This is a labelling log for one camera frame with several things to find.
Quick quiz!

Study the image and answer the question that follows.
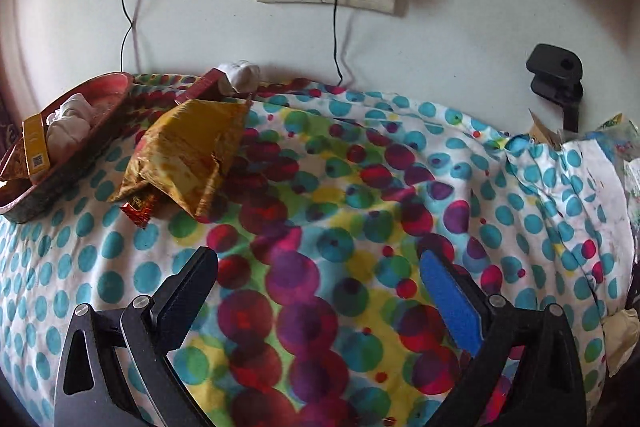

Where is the polka dot tablecloth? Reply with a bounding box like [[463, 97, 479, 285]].
[[1, 75, 634, 426]]

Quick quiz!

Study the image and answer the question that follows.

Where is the yellow snack bag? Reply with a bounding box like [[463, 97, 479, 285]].
[[110, 98, 250, 219]]

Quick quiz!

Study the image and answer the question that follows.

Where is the black adapter cable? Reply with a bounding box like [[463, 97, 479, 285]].
[[331, 0, 345, 87]]

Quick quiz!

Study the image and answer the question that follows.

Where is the red round tray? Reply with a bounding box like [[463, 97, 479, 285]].
[[1, 72, 134, 223]]

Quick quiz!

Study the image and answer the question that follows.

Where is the white sock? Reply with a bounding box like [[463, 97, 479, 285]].
[[217, 61, 262, 96], [46, 116, 91, 165], [48, 93, 96, 124]]

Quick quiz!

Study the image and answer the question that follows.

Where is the small red white box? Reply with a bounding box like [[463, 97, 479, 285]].
[[175, 68, 227, 105]]

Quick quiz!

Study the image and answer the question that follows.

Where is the black clamp mount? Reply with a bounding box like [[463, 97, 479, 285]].
[[526, 43, 584, 133]]

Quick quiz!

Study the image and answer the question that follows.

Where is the red candy wrapper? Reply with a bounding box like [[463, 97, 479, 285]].
[[120, 185, 163, 230]]

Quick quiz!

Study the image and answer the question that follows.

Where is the plastic bag with papers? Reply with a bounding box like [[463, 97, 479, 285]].
[[527, 108, 640, 208]]

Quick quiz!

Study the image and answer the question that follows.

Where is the beige cloth at edge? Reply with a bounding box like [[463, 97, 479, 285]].
[[603, 309, 640, 376]]

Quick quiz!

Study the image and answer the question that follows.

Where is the yellow medicine box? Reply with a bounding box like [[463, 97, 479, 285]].
[[22, 114, 51, 184]]

